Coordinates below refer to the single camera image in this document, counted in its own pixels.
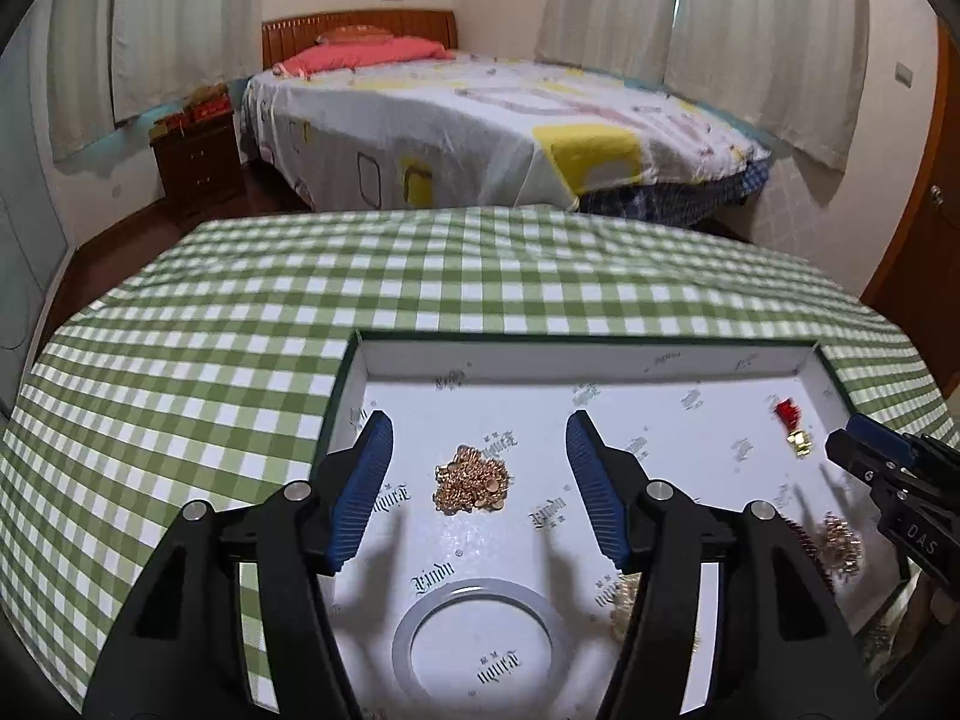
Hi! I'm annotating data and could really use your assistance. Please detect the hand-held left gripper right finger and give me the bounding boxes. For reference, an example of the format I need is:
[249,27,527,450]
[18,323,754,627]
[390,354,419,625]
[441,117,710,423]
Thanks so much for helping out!
[565,410,878,720]

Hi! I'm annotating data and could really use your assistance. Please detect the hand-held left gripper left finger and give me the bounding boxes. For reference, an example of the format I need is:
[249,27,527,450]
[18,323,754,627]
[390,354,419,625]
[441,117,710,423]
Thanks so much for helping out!
[82,410,395,720]

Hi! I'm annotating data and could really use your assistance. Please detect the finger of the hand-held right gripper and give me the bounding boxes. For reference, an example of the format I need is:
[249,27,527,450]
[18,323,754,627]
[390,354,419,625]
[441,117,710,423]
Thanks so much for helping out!
[847,415,960,470]
[825,430,901,500]

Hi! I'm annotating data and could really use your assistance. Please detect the red flower gold pendant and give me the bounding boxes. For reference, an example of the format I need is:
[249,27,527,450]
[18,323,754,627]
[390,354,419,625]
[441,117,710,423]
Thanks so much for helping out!
[772,396,815,458]

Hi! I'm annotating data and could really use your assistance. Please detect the gold flower brooch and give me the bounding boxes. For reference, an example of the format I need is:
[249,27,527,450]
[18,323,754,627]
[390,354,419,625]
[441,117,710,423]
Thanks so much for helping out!
[821,514,863,580]

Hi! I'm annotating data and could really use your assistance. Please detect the dark red bead bracelet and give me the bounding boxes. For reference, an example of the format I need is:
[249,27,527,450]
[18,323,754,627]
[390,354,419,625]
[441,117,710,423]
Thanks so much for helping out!
[784,514,818,601]

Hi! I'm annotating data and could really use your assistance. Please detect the gold chain necklace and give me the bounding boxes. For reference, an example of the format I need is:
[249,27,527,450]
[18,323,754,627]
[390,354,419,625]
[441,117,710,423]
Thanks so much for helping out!
[431,445,512,517]

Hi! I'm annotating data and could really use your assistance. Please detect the small gold ornament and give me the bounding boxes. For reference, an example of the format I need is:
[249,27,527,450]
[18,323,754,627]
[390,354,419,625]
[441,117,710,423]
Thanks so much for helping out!
[607,574,702,653]

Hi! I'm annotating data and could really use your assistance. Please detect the white shallow box tray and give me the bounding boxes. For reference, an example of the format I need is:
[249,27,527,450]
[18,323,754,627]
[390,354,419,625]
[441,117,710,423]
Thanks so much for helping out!
[319,328,912,720]

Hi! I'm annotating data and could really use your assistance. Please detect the white bangle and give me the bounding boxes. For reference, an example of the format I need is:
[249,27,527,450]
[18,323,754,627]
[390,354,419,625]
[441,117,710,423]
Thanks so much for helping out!
[391,577,578,710]

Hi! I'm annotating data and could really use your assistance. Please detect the brown wooden door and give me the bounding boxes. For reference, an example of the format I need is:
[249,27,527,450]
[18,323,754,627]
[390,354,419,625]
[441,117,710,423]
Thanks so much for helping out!
[859,15,960,391]

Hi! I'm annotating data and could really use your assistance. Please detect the green checked tablecloth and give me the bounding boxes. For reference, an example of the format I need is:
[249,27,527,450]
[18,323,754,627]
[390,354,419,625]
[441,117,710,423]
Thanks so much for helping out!
[0,204,957,720]

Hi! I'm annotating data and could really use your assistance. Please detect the blue plaid bed skirt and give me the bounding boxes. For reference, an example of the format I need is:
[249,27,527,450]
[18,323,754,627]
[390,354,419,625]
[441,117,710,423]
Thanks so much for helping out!
[577,157,773,230]

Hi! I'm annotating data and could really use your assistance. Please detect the dark wooden nightstand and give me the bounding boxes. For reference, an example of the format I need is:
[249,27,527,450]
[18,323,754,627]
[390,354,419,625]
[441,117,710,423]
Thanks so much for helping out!
[150,111,247,222]

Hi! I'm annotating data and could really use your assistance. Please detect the bed with patterned sheet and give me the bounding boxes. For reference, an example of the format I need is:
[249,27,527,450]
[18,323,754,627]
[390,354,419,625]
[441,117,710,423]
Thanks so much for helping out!
[240,49,773,212]

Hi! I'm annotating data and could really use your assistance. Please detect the white curtain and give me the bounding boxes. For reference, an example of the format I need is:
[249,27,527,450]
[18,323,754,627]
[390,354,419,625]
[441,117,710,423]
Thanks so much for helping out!
[535,0,681,85]
[666,0,871,173]
[111,0,265,125]
[45,0,122,162]

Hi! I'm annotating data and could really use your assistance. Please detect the red gift box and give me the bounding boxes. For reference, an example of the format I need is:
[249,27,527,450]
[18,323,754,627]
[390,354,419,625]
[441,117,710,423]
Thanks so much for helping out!
[154,86,235,137]

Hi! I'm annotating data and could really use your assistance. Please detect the frosted glass wardrobe door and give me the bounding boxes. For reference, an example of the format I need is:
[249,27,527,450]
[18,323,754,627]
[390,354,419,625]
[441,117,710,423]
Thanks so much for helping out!
[0,37,76,421]

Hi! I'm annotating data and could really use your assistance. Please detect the pink pillow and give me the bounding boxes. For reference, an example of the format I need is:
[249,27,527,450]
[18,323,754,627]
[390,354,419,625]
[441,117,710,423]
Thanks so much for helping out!
[271,36,455,77]

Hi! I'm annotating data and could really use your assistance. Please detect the orange cushion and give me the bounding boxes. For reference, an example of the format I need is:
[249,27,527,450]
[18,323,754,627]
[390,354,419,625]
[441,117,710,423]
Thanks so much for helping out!
[315,25,395,44]

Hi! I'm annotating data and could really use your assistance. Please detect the wooden headboard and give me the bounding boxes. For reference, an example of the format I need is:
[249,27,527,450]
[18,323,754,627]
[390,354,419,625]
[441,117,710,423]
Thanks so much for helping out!
[261,9,458,68]

